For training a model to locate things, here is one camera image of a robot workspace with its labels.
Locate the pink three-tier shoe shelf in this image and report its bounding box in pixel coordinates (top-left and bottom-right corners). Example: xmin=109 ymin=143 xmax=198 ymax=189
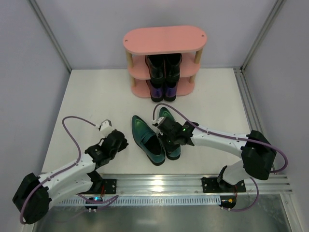
xmin=123 ymin=25 xmax=207 ymax=98

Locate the left corner aluminium post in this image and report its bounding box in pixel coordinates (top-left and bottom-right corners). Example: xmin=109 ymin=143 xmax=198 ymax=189
xmin=27 ymin=0 xmax=72 ymax=73

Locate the purple metallic loafer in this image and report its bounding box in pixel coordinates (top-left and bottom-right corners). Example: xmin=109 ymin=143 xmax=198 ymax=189
xmin=164 ymin=82 xmax=178 ymax=102
xmin=146 ymin=80 xmax=164 ymax=102

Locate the purple cable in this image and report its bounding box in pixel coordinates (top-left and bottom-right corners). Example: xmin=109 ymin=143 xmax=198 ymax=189
xmin=152 ymin=103 xmax=288 ymax=212
xmin=19 ymin=116 xmax=119 ymax=224

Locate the right black controller board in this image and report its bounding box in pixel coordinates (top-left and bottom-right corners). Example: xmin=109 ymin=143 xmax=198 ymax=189
xmin=219 ymin=196 xmax=237 ymax=210

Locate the right corner aluminium post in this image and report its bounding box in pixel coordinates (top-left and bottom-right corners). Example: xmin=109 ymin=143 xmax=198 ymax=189
xmin=240 ymin=0 xmax=286 ymax=72

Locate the green metallic loafer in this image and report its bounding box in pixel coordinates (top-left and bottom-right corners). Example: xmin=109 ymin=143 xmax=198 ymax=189
xmin=158 ymin=107 xmax=181 ymax=160
xmin=131 ymin=115 xmax=166 ymax=166

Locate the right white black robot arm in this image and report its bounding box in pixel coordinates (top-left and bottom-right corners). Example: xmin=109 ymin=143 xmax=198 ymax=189
xmin=154 ymin=117 xmax=277 ymax=192

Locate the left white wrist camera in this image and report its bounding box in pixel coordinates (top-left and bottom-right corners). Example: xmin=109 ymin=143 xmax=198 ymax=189
xmin=97 ymin=119 xmax=114 ymax=134

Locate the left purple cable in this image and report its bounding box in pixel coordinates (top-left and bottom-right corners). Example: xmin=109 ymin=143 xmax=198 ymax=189
xmin=19 ymin=116 xmax=119 ymax=224

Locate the black controller board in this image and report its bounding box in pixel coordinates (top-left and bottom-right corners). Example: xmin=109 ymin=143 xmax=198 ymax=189
xmin=219 ymin=196 xmax=237 ymax=210
xmin=85 ymin=197 xmax=103 ymax=212

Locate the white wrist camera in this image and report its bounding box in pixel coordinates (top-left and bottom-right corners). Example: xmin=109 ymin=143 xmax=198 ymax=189
xmin=97 ymin=119 xmax=114 ymax=134
xmin=152 ymin=117 xmax=165 ymax=127

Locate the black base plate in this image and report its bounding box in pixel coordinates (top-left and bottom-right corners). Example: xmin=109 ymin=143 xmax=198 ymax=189
xmin=201 ymin=177 xmax=246 ymax=193
xmin=81 ymin=178 xmax=117 ymax=195

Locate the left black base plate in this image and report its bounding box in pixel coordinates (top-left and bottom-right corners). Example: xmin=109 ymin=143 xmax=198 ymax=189
xmin=81 ymin=178 xmax=117 ymax=195

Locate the black patent loafer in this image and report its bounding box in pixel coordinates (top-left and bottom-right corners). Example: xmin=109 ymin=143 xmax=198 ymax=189
xmin=145 ymin=55 xmax=165 ymax=85
xmin=165 ymin=53 xmax=182 ymax=87

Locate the left black controller board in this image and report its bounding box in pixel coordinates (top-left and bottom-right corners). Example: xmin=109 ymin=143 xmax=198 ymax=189
xmin=85 ymin=197 xmax=103 ymax=212

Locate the aluminium mounting rail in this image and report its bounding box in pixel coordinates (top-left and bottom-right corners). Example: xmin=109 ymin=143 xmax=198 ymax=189
xmin=28 ymin=173 xmax=294 ymax=198

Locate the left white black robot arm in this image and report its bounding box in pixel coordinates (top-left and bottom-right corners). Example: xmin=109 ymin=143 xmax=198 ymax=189
xmin=13 ymin=130 xmax=128 ymax=224

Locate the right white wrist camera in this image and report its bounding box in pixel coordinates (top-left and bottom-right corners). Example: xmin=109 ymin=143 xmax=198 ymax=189
xmin=152 ymin=117 xmax=165 ymax=127

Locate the right side aluminium rail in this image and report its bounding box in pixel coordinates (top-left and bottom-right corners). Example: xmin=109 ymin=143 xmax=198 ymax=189
xmin=233 ymin=67 xmax=277 ymax=174

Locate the slotted grey cable duct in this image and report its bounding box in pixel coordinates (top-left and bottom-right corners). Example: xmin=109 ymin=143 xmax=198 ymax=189
xmin=52 ymin=195 xmax=222 ymax=206

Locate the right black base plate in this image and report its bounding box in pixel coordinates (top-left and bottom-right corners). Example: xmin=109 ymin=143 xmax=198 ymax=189
xmin=201 ymin=177 xmax=246 ymax=193

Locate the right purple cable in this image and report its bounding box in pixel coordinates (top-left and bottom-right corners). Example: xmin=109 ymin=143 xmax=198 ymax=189
xmin=152 ymin=103 xmax=288 ymax=212

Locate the corner aluminium post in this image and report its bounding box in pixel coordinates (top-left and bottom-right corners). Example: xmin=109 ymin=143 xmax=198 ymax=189
xmin=27 ymin=0 xmax=72 ymax=73
xmin=240 ymin=0 xmax=286 ymax=72

